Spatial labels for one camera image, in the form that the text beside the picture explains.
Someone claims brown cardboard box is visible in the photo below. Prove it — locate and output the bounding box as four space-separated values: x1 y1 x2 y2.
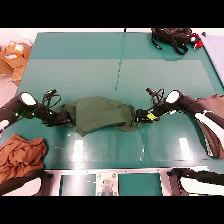
0 40 33 86

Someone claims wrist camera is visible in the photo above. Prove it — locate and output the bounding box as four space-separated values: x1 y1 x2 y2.
45 88 58 98
145 87 158 100

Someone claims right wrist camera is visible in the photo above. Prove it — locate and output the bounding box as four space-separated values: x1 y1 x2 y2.
145 87 158 100

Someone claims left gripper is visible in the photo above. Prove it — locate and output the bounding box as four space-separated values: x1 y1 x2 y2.
49 110 73 127

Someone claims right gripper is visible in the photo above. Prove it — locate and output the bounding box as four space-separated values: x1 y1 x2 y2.
134 108 160 124

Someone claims dark green shirt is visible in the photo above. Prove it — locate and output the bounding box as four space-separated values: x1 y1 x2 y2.
54 95 144 137

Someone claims black bag with straps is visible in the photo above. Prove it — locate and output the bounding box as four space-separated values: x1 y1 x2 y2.
150 27 205 56

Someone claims brown garment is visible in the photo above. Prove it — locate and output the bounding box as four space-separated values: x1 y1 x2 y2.
0 133 48 185

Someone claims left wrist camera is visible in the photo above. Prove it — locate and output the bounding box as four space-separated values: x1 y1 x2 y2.
45 88 58 98

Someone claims black cable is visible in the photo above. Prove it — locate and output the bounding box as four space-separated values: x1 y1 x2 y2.
41 90 62 110
153 87 167 106

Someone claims silver frame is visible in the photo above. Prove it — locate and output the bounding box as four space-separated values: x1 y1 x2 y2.
41 167 224 197

